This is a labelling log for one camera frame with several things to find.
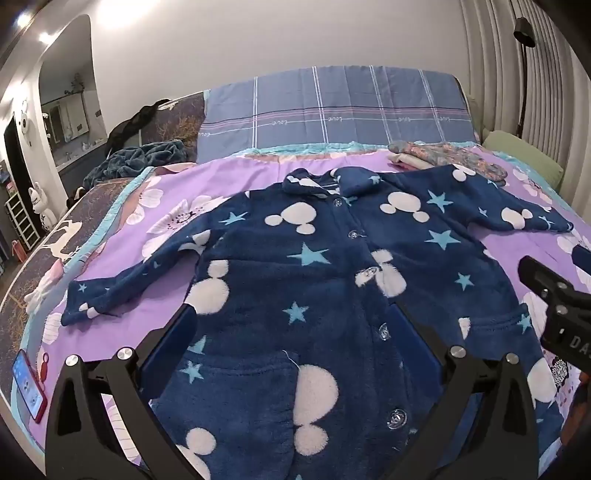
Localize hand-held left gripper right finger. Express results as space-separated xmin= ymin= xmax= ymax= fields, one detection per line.
xmin=392 ymin=302 xmax=541 ymax=480

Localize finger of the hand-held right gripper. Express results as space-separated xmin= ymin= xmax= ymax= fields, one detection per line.
xmin=517 ymin=256 xmax=583 ymax=309

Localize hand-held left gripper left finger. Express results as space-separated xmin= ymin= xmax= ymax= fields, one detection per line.
xmin=44 ymin=302 xmax=218 ymax=480

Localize navy fleece star-print pajama top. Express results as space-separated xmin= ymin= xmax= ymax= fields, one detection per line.
xmin=60 ymin=167 xmax=575 ymax=480

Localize folded floral clothes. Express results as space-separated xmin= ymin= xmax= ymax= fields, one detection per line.
xmin=388 ymin=140 xmax=509 ymax=185

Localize purple floral bedsheet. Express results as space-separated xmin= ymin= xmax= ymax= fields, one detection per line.
xmin=28 ymin=148 xmax=591 ymax=480

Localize green pillow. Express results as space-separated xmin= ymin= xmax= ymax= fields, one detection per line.
xmin=482 ymin=130 xmax=565 ymax=192

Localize dark patterned bed cover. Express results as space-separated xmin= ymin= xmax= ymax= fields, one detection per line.
xmin=0 ymin=90 xmax=206 ymax=416

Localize phone in red case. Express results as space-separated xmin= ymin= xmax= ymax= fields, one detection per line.
xmin=11 ymin=349 xmax=49 ymax=423

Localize teal fleece blanket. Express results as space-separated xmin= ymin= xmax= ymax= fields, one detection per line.
xmin=83 ymin=140 xmax=190 ymax=190

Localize white cat figurine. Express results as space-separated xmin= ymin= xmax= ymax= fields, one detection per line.
xmin=28 ymin=182 xmax=57 ymax=228

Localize white storage rack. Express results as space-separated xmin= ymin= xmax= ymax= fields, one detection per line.
xmin=4 ymin=189 xmax=40 ymax=251

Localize white pleated curtain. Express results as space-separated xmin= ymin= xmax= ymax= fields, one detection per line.
xmin=462 ymin=0 xmax=591 ymax=185

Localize black garment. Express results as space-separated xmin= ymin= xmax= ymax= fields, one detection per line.
xmin=107 ymin=104 xmax=160 ymax=151

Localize blue plaid pillow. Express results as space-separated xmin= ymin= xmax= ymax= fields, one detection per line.
xmin=196 ymin=66 xmax=476 ymax=163

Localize black floor lamp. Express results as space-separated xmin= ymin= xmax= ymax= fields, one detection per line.
xmin=513 ymin=17 xmax=536 ymax=139

